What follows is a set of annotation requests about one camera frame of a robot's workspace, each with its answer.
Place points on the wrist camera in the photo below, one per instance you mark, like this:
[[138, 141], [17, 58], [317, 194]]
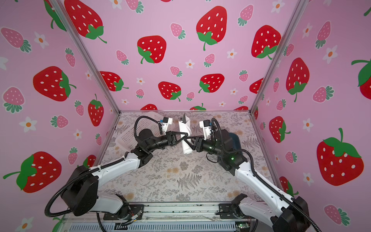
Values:
[[206, 126], [164, 125]]

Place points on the dark teal plastic bin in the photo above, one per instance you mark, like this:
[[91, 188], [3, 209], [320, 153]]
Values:
[[236, 141]]

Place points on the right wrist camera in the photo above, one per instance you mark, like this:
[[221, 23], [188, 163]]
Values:
[[206, 126]]

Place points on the aluminium frame rail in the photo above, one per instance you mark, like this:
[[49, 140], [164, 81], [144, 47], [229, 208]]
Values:
[[166, 217]]

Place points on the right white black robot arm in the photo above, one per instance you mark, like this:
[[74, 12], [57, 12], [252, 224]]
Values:
[[281, 211]]

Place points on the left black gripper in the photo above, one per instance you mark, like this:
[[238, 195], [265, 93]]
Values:
[[170, 139]]

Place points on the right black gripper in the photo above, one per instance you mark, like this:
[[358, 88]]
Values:
[[198, 142]]

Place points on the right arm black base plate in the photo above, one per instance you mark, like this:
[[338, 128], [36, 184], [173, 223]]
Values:
[[231, 211]]

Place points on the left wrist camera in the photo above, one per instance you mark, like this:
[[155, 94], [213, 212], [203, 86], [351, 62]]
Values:
[[164, 125]]

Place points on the white paper napkin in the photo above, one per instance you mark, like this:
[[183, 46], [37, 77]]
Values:
[[185, 129]]

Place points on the white plastic mesh basket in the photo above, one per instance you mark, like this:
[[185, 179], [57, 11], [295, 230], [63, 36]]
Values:
[[124, 131]]

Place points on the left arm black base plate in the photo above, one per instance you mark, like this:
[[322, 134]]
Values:
[[126, 213]]

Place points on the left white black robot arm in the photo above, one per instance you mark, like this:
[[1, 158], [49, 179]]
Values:
[[80, 194]]

